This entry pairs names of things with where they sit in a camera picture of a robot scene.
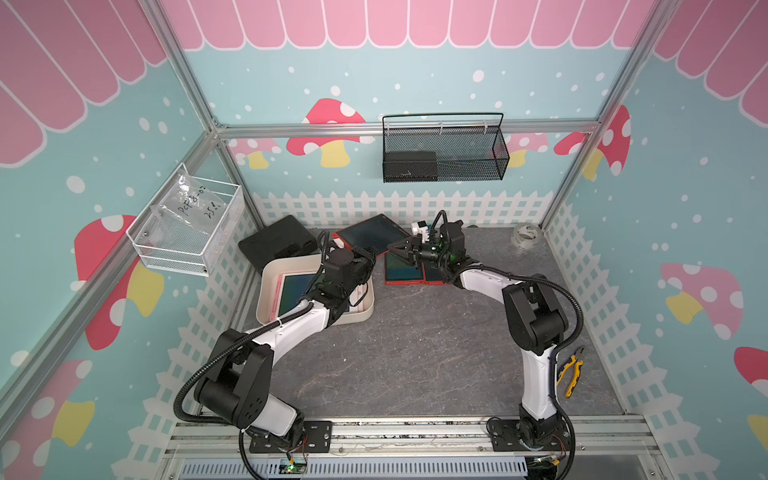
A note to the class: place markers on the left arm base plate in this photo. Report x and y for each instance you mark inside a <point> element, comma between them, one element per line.
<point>308,436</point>

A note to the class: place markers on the red writing tablet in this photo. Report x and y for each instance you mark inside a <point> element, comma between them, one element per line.
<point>375,233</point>
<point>432,274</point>
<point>400,272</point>

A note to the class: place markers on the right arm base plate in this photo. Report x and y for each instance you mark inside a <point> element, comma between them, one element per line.
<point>527,435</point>

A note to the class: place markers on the cream plastic storage box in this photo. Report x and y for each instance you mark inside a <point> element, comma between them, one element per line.
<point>304,264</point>

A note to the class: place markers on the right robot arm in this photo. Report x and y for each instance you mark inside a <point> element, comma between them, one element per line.
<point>543,318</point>

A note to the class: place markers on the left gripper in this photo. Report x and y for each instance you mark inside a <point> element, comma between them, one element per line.
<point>369,261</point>

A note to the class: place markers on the pink writing tablet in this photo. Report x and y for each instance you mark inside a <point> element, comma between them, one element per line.
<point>289,291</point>

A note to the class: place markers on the clear plastic bag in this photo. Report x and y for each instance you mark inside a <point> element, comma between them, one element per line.
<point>191,205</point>

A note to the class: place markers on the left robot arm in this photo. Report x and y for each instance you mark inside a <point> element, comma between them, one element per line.
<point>234,386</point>

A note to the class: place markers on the yellow black pliers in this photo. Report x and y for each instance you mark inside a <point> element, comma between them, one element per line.
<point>571,371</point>

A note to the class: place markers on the black box in basket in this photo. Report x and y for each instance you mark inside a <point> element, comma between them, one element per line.
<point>410,166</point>

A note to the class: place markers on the clear tape roll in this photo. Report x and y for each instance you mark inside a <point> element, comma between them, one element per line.
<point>525,235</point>

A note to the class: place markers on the white wire wall basket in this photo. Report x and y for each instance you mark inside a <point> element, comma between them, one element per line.
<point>177,250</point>

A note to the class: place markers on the black case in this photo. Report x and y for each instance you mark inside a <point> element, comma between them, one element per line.
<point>286,238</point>

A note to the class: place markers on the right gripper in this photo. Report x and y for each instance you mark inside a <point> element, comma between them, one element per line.
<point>412,251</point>

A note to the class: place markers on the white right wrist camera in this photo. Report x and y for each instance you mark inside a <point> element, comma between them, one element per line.
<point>421,229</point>

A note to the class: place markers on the black mesh wall basket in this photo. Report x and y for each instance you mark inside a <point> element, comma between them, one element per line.
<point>469,146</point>

